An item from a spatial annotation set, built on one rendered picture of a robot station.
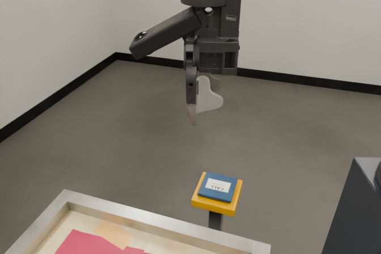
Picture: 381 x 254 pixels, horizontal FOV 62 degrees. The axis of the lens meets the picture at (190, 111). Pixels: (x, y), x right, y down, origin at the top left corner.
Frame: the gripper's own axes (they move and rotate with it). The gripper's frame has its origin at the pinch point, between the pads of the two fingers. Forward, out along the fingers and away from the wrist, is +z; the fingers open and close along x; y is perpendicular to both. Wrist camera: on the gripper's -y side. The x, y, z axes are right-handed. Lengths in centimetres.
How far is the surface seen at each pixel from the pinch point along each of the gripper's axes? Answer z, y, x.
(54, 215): 37, -36, 8
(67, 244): 41, -31, 2
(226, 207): 41.0, 9.6, 15.4
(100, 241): 40.8, -22.9, 3.0
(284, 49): 96, 94, 299
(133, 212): 37.3, -15.4, 9.3
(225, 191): 39.2, 9.4, 19.8
